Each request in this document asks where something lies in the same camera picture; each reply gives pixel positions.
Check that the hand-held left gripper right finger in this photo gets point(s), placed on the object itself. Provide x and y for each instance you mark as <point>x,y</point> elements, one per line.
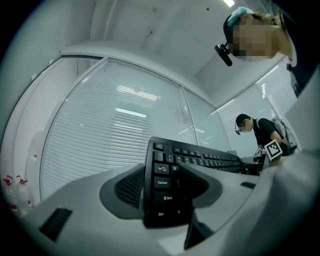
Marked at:
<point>225,195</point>

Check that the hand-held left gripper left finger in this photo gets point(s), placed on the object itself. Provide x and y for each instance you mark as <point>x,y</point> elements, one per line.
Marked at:
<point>82,200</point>

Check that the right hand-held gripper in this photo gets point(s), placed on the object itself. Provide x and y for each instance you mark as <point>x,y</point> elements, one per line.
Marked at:
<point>273,151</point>

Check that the black keyboard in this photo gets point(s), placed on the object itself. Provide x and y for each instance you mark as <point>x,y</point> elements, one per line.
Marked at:
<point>165,190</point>

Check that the person's navy striped shirt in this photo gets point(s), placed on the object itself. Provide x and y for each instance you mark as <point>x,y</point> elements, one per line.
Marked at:
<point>305,50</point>

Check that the person's head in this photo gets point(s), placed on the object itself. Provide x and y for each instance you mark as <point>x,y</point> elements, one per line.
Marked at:
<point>260,37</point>

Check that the ceiling light strip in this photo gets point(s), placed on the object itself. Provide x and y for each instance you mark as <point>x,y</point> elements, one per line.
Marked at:
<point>228,2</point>

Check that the black head-worn camera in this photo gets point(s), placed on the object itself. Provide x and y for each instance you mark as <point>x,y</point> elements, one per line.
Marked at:
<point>223,53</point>

